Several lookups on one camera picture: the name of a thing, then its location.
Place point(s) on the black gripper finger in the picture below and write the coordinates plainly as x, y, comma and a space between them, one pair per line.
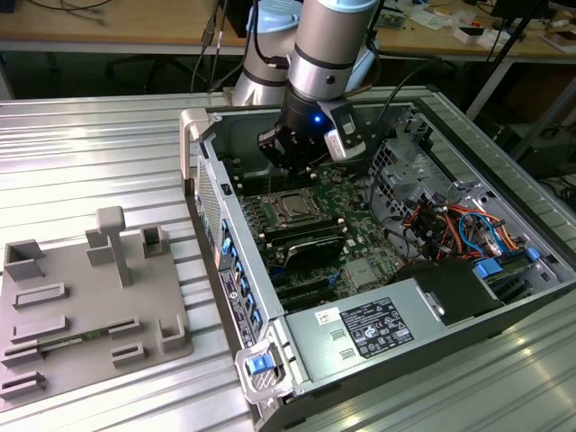
302, 162
276, 148

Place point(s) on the silver CPU plate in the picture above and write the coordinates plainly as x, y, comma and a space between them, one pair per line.
297, 207

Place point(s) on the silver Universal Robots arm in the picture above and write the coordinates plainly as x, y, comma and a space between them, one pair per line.
324, 45

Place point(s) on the black RAM slot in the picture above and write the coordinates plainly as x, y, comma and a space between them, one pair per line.
256, 186

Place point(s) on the CPU socket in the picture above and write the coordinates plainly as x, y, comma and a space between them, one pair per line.
281, 223

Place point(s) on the black expansion slot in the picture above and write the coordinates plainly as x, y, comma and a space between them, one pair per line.
301, 288
310, 300

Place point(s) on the black RAM stick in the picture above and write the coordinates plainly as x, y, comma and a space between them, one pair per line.
310, 235

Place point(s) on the green motherboard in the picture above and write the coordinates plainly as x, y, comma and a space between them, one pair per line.
360, 225

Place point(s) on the black graphics card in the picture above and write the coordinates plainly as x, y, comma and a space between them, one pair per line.
315, 252

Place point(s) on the perforated metal drive cage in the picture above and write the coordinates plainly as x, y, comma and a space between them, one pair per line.
400, 166

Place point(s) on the grey open PC case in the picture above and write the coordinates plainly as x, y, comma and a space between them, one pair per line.
245, 243

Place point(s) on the silver chipset heatsink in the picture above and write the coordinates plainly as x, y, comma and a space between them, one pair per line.
360, 274

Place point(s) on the small green circuit board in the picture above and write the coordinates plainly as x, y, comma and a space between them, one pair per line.
390, 20

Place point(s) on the white papers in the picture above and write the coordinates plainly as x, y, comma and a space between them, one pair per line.
432, 19

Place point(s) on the black PSU rating label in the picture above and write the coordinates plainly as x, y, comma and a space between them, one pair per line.
378, 328

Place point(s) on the wooden desk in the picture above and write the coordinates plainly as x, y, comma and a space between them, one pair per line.
135, 27

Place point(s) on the grey power supply unit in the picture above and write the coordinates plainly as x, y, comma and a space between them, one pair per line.
315, 355

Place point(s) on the black plastic shroud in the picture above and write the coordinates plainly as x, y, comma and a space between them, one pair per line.
454, 288

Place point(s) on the small white box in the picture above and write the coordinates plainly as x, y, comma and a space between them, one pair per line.
486, 41

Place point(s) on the blue case release latch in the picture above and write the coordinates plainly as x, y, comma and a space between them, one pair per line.
260, 364

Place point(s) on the grey parts rack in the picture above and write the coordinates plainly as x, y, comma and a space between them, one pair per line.
90, 292

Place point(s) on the black monitor base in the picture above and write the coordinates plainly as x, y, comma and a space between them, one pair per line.
517, 6

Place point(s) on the small blue clip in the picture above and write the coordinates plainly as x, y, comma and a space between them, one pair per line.
533, 253

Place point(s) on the green RAM stick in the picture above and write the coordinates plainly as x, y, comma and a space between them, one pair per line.
94, 334

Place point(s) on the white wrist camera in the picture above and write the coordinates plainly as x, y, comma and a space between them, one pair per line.
337, 146

